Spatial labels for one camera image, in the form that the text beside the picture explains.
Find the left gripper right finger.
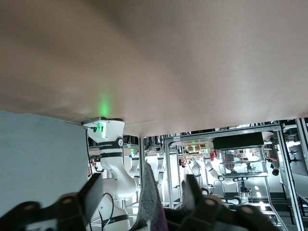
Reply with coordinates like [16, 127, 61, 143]
[179, 174, 286, 231]

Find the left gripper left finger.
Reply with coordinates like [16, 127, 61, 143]
[0, 172, 104, 231]

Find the purple and grey towel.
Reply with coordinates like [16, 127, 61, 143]
[129, 160, 193, 231]

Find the black flat panel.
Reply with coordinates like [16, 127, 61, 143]
[212, 131, 265, 150]

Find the person in striped shirt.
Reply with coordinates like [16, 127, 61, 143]
[265, 143, 282, 177]

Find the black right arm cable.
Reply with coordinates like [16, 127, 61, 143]
[100, 192, 116, 228]

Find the aluminium lab frame structure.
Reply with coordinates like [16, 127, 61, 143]
[139, 117, 308, 231]

